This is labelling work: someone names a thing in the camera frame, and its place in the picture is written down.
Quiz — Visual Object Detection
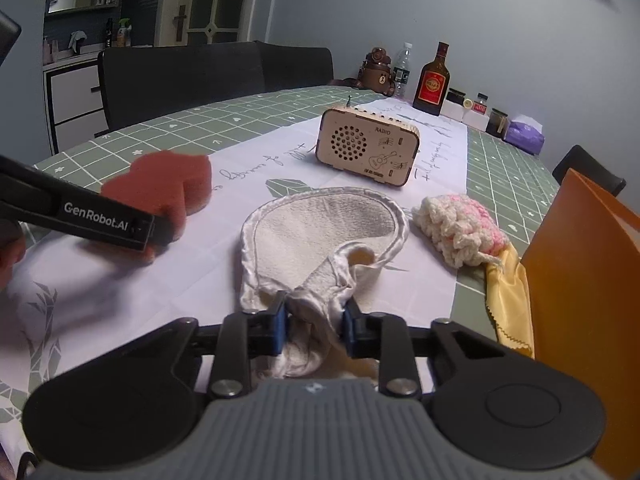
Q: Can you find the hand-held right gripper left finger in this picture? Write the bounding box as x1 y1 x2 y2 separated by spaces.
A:
170 294 290 401

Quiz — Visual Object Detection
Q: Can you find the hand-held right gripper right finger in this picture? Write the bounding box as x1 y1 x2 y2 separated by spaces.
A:
341 297 506 401

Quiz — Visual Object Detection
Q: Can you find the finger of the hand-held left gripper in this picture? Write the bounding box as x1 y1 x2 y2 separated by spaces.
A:
0 154 174 254

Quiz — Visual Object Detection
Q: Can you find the red sponge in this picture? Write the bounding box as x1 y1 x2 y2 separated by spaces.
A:
99 152 214 267

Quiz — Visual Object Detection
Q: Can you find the beige satin-edged bib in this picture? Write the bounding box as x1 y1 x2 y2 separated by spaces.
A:
238 186 411 382

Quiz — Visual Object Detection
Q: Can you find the orange cardboard box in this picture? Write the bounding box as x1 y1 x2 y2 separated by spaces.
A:
520 168 640 479

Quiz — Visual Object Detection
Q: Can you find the person's left hand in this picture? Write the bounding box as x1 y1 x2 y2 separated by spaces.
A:
0 236 27 292

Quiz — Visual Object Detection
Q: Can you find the white cabinet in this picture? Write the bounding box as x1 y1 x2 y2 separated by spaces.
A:
42 54 109 157

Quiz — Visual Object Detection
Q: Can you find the white table runner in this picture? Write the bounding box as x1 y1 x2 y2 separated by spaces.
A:
0 96 472 461

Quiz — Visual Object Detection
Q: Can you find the cream pink crochet piece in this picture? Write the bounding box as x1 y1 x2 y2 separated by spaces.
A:
410 191 512 269

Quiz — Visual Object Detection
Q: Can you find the black chair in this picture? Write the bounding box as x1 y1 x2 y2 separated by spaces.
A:
551 144 627 197
96 41 267 139
254 39 334 94

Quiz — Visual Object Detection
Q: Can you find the yellow satin cloth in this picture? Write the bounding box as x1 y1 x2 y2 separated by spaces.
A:
481 246 537 359

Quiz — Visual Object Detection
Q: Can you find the wooden radio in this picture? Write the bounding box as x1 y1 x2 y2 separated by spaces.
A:
316 93 422 189

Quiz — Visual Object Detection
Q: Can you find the tall dark glass jar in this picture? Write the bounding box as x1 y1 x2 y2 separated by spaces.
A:
485 108 509 139

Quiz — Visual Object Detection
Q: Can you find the brown liquor bottle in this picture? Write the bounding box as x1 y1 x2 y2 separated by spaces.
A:
412 41 451 117

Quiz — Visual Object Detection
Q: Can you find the brown bear figure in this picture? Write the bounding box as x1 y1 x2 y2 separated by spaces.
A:
359 45 394 96

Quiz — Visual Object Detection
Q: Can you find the purple tissue pack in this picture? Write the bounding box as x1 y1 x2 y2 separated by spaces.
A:
503 113 547 156

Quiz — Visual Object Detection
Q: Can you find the clear water bottle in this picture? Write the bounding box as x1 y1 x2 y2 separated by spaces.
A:
392 42 414 101

